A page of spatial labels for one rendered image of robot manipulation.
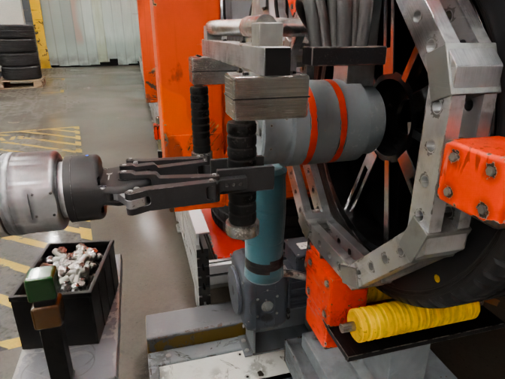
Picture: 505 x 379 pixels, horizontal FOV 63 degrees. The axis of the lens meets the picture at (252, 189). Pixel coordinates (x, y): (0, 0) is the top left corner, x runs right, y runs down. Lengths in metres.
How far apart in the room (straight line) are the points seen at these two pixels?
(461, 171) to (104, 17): 13.20
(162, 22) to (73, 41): 12.44
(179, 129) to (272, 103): 0.65
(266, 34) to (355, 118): 0.25
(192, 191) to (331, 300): 0.44
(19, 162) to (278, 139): 0.35
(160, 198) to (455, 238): 0.36
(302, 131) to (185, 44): 0.52
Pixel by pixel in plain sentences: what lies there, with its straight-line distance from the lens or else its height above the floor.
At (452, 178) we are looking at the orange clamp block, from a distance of 0.50.
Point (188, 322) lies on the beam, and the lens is 1.39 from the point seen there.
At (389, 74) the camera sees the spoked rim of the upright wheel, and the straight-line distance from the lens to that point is 0.78.
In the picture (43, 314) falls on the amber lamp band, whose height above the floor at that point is 0.60.
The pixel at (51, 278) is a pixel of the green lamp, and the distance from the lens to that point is 0.68.
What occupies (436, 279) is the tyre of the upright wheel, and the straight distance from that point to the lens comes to 0.68.
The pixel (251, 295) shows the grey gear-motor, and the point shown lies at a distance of 1.10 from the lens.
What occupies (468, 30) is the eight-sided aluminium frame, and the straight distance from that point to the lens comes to 0.55.
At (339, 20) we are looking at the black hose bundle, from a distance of 0.50.
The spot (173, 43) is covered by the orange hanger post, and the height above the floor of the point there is 0.97.
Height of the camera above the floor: 1.00
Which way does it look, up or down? 21 degrees down
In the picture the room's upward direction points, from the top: straight up
